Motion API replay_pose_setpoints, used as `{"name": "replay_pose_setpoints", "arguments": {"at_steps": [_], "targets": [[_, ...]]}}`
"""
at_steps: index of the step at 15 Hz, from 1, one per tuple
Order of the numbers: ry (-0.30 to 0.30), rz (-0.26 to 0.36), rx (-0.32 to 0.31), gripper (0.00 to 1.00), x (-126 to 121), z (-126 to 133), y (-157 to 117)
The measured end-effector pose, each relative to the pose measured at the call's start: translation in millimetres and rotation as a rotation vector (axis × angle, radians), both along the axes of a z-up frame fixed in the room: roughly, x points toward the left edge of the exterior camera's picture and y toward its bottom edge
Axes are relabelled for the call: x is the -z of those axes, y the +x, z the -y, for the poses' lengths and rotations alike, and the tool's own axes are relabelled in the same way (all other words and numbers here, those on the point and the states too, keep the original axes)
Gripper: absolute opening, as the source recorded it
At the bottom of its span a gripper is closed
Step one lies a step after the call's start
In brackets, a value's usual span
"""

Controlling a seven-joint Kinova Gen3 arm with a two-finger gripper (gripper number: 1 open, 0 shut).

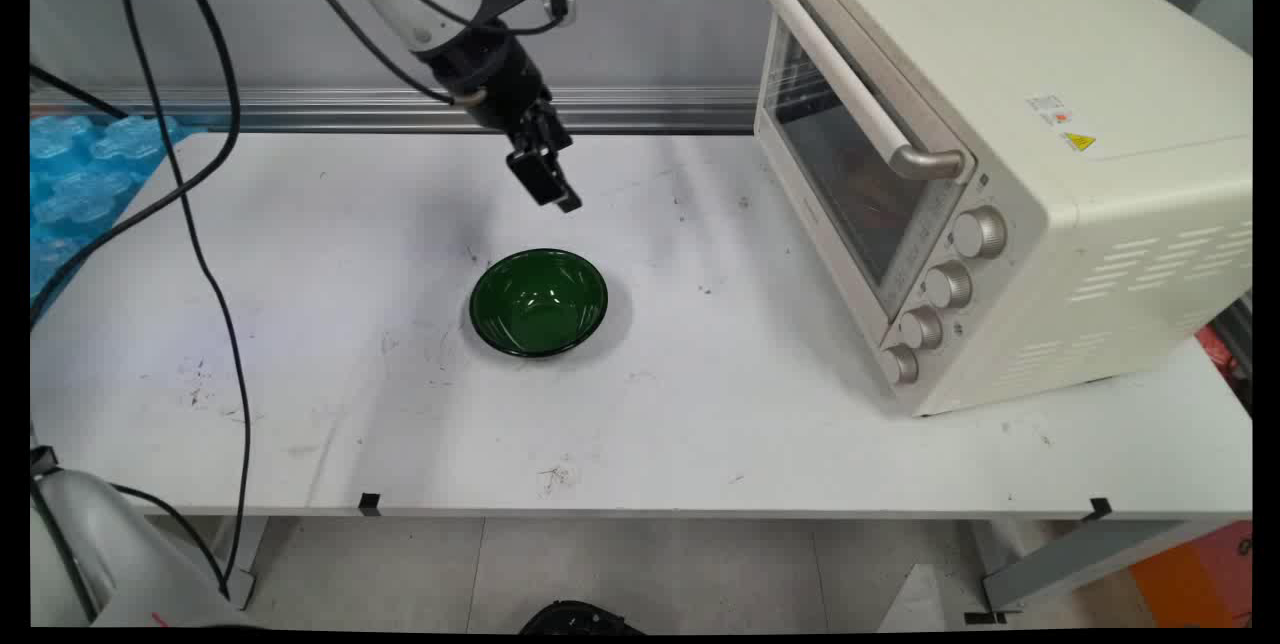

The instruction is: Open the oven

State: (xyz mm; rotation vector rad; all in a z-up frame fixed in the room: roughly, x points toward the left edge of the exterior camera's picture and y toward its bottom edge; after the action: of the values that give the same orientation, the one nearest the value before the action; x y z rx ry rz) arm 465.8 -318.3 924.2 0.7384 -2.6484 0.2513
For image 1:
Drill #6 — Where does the grey table leg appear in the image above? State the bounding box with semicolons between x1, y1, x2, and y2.
222;516;273;612
965;520;1216;625

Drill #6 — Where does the orange box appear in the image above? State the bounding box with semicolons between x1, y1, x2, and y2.
1128;521;1253;630

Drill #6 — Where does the aluminium profile rail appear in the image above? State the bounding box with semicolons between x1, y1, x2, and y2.
30;86;761;136

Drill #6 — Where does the long thin black cable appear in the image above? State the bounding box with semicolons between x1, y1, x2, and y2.
116;0;253;600

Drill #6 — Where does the black round object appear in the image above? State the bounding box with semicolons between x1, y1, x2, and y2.
518;600;646;636

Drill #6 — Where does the silver oven knob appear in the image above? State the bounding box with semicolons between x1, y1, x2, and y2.
878;344;921;387
898;306;945;352
922;261;974;310
951;206;1009;260

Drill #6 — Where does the short black cable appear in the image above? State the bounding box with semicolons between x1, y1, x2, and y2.
108;482;233;597

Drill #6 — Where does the green glass bowl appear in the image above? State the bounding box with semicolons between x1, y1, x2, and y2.
469;248;609;359

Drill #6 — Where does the cream oven door handle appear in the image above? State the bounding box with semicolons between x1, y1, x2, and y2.
753;0;976;181

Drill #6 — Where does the glass oven door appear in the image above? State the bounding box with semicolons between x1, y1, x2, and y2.
753;0;979;325

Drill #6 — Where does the blue bubble wrap sheet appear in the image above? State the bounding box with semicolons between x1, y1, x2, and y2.
30;114;206;320

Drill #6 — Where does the thick looping black cable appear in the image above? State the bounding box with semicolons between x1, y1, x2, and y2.
30;0;243;330

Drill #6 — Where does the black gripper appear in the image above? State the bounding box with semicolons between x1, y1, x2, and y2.
430;22;584;215

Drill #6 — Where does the cream toaster oven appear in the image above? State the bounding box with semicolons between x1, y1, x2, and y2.
753;0;1253;418

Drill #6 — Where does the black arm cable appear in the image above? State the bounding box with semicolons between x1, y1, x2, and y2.
277;0;471;107

